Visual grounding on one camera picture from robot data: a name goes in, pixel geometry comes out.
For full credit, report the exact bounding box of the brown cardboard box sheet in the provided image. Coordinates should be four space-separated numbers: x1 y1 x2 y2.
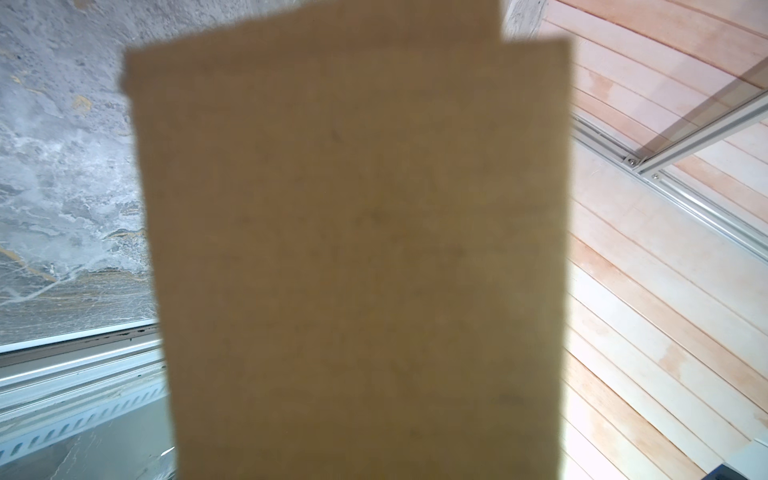
122 1 573 479

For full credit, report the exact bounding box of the aluminium frame rail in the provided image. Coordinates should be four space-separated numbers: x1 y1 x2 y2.
573 90 767 262

